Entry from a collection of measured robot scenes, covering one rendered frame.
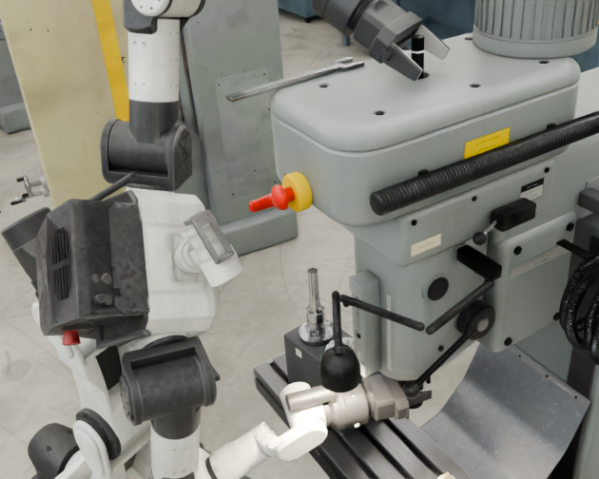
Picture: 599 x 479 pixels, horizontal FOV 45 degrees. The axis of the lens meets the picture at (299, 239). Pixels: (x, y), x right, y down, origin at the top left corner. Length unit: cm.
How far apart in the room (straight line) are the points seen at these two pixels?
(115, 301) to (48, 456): 107
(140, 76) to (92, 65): 143
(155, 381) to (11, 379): 253
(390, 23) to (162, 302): 59
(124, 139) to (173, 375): 44
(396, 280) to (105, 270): 48
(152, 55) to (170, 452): 71
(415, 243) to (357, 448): 77
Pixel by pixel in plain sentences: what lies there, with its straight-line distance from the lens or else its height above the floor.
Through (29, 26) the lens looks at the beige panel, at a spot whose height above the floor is 167.
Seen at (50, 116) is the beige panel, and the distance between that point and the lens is 278.
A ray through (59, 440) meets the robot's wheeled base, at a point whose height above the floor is 76.
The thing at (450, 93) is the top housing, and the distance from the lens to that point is 110.
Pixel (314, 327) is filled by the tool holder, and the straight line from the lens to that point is 176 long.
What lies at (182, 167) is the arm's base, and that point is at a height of 170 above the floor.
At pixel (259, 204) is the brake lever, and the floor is 171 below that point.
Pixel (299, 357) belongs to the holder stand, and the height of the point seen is 110.
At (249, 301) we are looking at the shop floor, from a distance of 386.
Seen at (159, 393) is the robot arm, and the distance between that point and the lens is 126.
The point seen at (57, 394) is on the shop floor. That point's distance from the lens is 359.
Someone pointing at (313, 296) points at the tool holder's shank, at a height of 127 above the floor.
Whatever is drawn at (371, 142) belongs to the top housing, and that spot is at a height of 187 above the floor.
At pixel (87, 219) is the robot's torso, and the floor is 170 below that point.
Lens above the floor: 228
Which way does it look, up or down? 32 degrees down
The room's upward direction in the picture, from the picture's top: 5 degrees counter-clockwise
